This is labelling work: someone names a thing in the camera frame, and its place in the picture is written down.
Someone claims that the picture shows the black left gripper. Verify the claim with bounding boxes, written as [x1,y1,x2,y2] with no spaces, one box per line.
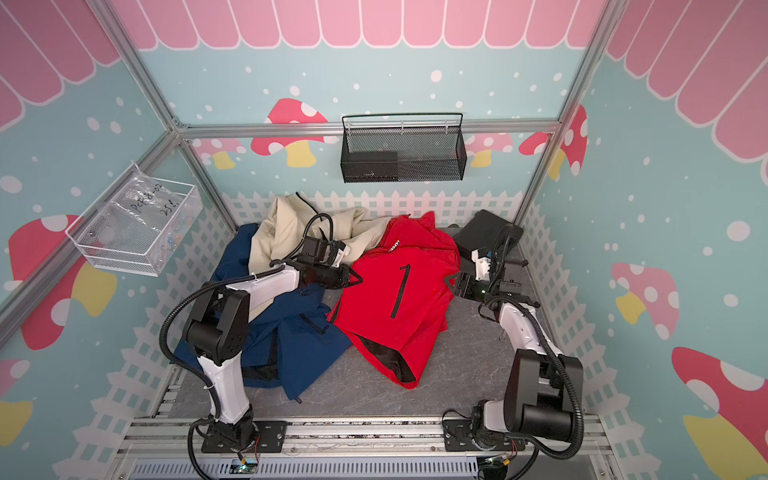
[313,263,363,289]

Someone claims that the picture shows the red jacket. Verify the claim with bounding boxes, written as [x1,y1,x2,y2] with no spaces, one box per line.
[327,211,461,390]

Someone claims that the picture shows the blue jacket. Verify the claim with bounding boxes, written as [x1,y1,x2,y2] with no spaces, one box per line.
[174,224,351,400]

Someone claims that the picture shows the beige jacket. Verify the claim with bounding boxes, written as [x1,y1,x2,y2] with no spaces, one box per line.
[247,193,392,322]

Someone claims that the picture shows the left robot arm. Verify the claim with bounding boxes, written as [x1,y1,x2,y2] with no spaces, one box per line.
[159,213,362,455]

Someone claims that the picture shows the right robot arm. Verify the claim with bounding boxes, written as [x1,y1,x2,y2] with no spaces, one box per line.
[441,224,585,460]

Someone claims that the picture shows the black plastic tool case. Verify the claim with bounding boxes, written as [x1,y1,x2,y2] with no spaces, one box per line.
[453,210,524,262]

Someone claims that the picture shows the clear plastic bag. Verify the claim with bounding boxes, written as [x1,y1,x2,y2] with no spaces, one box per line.
[95,167,199,268]

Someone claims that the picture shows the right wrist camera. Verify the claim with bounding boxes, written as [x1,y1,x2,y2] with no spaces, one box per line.
[471,247,495,282]

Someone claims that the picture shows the black wire mesh basket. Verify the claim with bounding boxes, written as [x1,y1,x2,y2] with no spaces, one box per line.
[340,112,467,183]

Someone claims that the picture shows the white wire basket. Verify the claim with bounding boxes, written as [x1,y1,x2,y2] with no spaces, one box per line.
[64,163,204,278]

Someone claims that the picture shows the horizontal aluminium frame bar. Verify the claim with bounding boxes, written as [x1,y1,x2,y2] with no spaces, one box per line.
[180,119,561,140]

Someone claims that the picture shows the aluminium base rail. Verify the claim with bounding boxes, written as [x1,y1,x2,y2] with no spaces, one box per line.
[113,416,619,480]

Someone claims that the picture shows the aluminium frame post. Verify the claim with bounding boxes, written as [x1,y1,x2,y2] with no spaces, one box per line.
[86,0,241,229]

